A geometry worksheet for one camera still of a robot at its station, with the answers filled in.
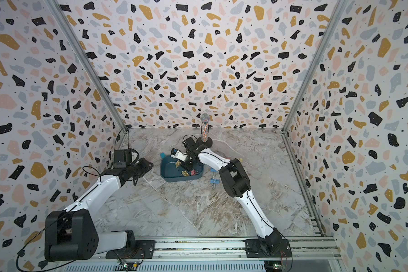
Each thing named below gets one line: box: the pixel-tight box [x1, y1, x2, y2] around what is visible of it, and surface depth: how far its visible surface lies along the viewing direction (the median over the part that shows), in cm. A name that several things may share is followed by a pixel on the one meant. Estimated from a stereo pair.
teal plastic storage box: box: [159, 155, 205, 183], surface depth 99 cm
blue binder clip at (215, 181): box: [209, 178, 221, 185], surface depth 97 cm
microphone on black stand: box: [196, 113, 213, 148], surface depth 96 cm
